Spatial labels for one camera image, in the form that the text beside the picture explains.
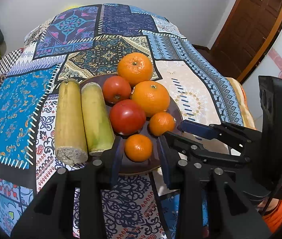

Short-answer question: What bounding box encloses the small mandarin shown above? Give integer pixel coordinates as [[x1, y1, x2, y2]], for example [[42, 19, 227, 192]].
[[148, 112, 176, 136], [124, 134, 153, 162]]

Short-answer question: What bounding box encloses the large orange front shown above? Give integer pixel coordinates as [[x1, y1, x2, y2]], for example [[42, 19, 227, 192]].
[[131, 81, 170, 118]]

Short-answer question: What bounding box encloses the large orange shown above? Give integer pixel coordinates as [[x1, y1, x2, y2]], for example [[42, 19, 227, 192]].
[[131, 81, 170, 118], [117, 52, 153, 87]]

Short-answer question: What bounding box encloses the red tomato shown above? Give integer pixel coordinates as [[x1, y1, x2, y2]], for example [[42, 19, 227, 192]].
[[109, 99, 146, 136], [102, 75, 132, 104]]

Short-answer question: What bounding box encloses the person's hand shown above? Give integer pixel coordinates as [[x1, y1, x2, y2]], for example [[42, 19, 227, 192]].
[[262, 199, 282, 233]]

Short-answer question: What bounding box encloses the orange yellow blanket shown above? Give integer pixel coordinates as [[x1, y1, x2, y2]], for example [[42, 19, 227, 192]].
[[226, 77, 256, 130]]

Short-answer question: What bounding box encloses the patchwork patterned bedspread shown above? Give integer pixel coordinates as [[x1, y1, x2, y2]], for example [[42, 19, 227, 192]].
[[0, 4, 245, 236]]

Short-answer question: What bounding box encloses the brown wooden door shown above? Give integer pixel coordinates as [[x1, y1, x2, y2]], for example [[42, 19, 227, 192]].
[[211, 0, 282, 82]]

